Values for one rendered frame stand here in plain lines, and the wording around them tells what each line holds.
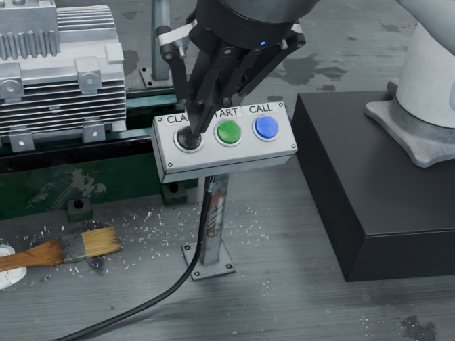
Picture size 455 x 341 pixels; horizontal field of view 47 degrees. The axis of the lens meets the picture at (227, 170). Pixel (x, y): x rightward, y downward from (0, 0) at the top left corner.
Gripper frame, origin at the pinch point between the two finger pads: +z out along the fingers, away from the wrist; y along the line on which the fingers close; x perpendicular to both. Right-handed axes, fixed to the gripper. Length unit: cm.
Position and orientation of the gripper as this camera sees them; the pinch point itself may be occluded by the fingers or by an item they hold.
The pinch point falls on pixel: (202, 107)
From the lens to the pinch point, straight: 55.2
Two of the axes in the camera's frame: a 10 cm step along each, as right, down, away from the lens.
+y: -9.4, 1.5, -3.1
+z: -2.4, 3.4, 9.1
